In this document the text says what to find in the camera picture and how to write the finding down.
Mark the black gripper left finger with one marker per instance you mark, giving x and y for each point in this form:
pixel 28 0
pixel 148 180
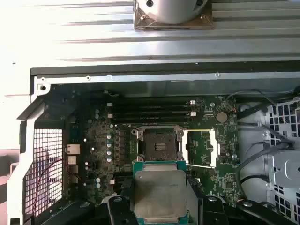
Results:
pixel 117 211

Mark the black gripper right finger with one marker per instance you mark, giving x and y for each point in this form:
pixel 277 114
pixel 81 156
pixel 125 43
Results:
pixel 218 211

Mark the silver green CPU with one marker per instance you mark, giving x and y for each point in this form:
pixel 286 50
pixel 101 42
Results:
pixel 159 194

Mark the metal socket cover frame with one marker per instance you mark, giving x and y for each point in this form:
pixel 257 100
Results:
pixel 213 150

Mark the CPU socket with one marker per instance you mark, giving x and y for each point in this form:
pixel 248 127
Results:
pixel 159 145

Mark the green motherboard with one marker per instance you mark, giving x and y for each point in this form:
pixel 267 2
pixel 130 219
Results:
pixel 218 178

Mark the silver rear port block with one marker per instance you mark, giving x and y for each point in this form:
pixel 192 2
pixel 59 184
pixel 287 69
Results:
pixel 72 160
pixel 73 150

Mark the metal drive cage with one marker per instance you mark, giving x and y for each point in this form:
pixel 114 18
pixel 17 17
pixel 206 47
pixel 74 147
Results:
pixel 281 164

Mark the silver coin battery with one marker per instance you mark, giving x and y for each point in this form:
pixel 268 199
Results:
pixel 222 116

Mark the black open PC case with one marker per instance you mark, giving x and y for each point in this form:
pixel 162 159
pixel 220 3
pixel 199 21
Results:
pixel 140 76

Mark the square brown base plate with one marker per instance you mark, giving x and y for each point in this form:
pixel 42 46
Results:
pixel 206 22

